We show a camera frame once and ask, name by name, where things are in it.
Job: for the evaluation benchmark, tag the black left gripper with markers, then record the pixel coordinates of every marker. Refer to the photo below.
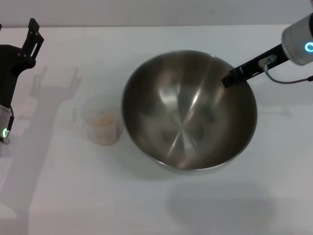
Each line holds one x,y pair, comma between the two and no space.
9,66

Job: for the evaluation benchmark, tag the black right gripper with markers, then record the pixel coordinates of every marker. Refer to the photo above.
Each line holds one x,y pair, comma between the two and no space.
254,66

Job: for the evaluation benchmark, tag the stainless steel mixing bowl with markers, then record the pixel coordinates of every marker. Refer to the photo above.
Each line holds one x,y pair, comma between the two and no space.
185,117

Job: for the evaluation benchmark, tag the clear plastic measuring cup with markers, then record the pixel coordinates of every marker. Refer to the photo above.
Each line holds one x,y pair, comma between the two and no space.
86,107

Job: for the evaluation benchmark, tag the white rice grains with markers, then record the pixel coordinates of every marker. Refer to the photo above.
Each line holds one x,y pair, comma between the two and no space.
104,121

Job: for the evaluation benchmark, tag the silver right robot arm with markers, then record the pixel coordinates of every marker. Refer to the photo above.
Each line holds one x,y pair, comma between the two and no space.
297,34

